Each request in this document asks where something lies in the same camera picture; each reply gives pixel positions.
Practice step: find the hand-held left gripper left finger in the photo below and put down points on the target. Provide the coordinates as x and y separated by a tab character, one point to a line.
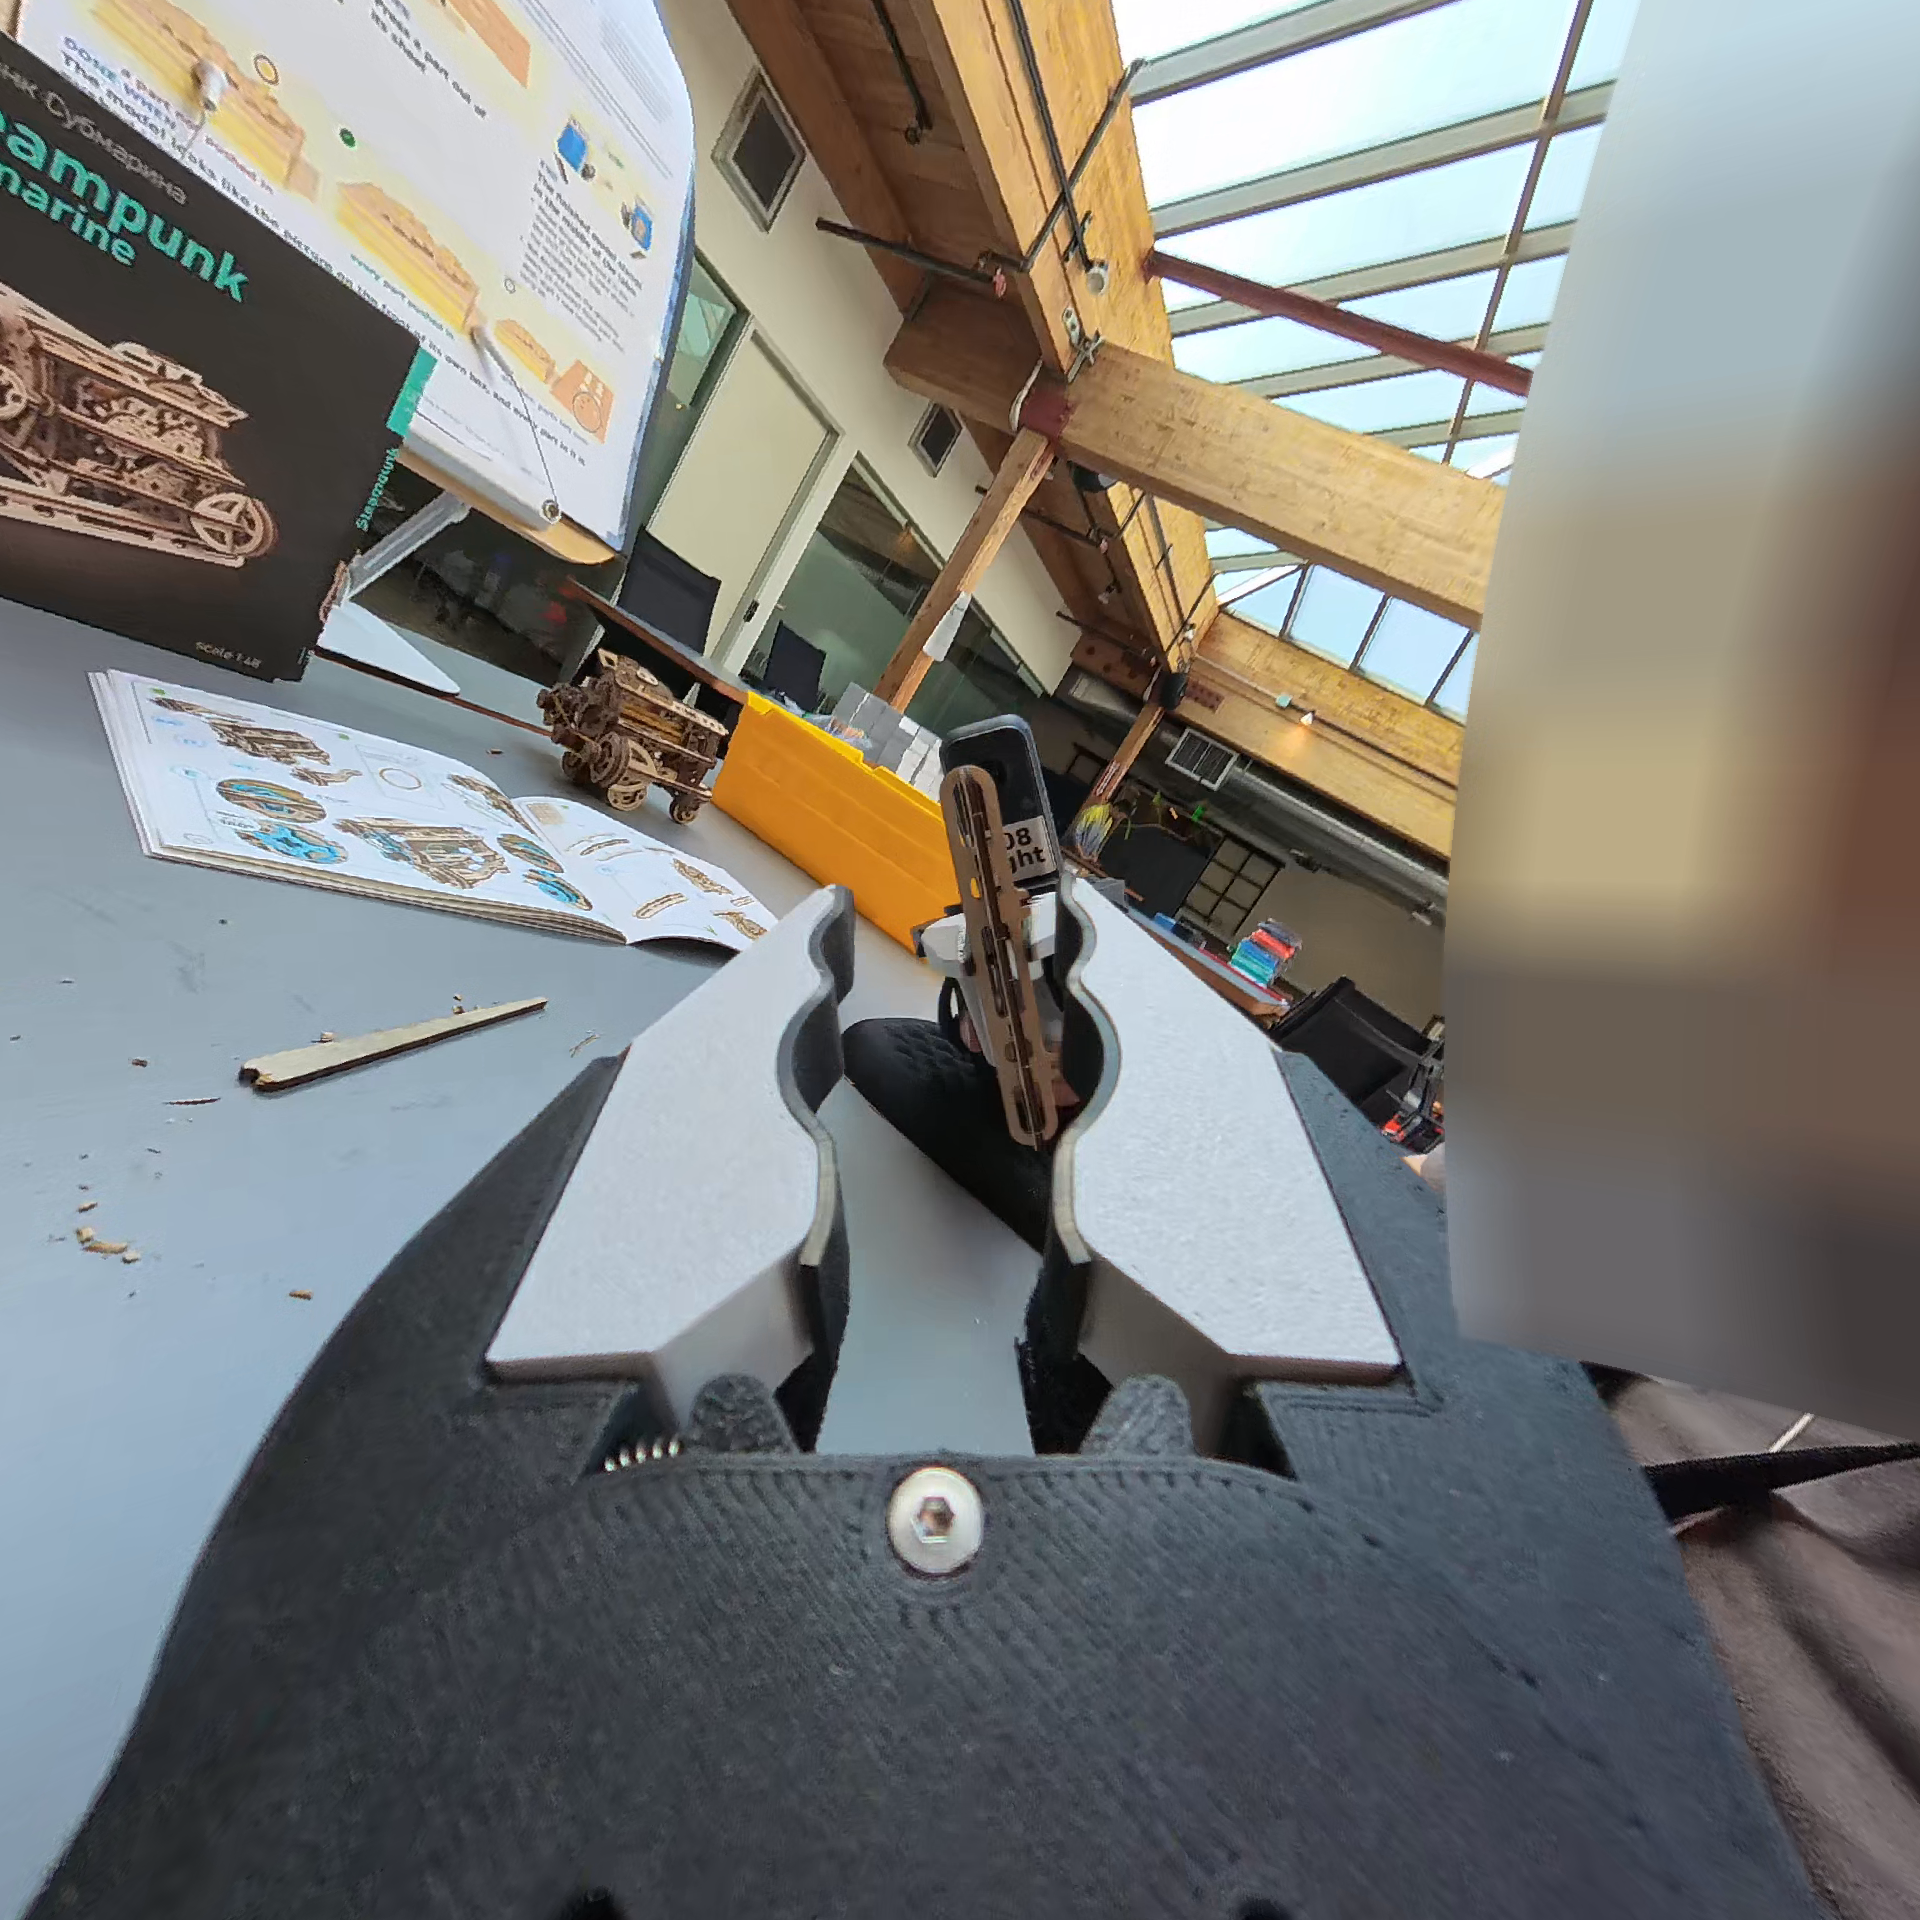
674	1138

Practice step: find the black office chair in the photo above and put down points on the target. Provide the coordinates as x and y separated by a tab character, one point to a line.
790	660
666	592
1349	1050

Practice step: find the wall vent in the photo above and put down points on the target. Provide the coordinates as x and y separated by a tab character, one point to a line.
1204	756
933	440
756	142

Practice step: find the white poster stand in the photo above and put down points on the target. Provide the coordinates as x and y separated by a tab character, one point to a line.
382	643

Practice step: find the oval-ended slotted wooden strip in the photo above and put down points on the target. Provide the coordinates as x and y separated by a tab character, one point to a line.
983	930

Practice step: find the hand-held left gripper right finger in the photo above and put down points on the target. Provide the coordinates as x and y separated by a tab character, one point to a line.
1215	1184

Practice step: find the grey air duct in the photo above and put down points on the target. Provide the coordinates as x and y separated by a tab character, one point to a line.
1349	839

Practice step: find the assembled wooden vehicle model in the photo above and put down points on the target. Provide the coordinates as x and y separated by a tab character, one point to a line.
630	729

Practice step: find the yellow plastic bin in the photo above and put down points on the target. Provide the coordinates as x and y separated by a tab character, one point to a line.
826	819

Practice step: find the wooden post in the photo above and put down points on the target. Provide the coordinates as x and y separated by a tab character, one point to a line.
983	540

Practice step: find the paper notice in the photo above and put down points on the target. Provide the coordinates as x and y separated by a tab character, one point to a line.
942	625

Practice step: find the plain wooden stick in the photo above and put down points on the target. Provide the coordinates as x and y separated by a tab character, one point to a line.
391	1039

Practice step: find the stack of white boxes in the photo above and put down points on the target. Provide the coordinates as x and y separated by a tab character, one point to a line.
884	742

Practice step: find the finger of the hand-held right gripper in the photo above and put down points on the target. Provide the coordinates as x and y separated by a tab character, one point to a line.
952	951

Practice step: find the black model kit box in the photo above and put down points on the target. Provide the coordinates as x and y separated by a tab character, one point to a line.
179	376

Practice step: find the instruction poster board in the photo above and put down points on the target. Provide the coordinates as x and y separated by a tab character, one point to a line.
450	179

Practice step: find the thin dark-edged wooden strip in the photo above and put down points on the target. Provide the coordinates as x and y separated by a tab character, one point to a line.
1048	1088

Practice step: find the stack of colourful cases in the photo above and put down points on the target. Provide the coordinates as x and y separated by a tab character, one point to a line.
1267	951

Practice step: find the open instruction booklet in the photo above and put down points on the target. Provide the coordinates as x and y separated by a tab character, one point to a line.
374	811

